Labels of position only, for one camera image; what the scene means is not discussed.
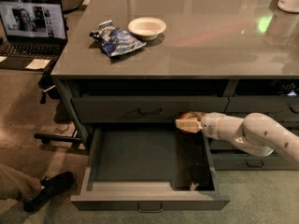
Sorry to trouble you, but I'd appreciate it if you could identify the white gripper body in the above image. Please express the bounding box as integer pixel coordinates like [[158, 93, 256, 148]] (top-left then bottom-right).
[[201, 112, 224, 139]]

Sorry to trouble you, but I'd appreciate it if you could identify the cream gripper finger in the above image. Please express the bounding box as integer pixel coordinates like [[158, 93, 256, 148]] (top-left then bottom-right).
[[175, 118, 203, 133]]

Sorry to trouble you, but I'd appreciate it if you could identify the red apple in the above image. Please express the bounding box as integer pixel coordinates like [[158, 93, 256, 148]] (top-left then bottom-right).
[[179, 111, 206, 121]]

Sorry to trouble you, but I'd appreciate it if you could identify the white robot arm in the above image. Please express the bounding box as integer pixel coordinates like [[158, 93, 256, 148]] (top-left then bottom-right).
[[175, 111, 299, 164]]

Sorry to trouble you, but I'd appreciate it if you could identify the bottom right drawer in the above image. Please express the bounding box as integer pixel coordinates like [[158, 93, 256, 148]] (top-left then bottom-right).
[[212, 153, 298, 171]]

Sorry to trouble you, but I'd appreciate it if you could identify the top right drawer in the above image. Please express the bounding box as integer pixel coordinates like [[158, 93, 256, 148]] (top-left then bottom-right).
[[225, 95, 299, 122]]

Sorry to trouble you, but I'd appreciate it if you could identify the open middle drawer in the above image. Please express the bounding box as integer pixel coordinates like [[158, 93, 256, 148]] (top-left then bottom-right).
[[71, 128, 230, 213]]

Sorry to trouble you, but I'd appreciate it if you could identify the closed top left drawer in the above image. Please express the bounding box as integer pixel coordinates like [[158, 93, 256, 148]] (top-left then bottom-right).
[[72, 96, 228, 123]]

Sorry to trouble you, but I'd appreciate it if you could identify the white paper bowl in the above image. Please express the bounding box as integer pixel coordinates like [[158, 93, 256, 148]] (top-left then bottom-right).
[[128, 17, 166, 41]]

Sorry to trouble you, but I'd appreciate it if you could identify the blue chip bag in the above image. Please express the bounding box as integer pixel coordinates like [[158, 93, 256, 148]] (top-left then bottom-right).
[[89, 20, 146, 58]]

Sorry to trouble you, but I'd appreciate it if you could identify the black office chair base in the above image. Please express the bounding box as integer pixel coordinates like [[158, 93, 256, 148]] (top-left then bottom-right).
[[33, 84, 83, 149]]

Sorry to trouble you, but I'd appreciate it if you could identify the black shoe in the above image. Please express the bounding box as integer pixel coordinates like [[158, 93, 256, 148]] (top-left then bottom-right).
[[23, 172, 75, 213]]

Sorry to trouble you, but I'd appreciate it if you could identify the white paper note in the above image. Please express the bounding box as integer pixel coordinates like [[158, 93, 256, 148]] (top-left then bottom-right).
[[26, 59, 50, 70]]

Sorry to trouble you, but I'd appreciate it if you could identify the open black laptop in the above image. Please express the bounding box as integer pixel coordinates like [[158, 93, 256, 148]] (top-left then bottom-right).
[[0, 0, 68, 70]]

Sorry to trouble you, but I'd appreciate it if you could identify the beige trouser leg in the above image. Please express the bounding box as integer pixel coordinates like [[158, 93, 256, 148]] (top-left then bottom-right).
[[0, 164, 42, 203]]

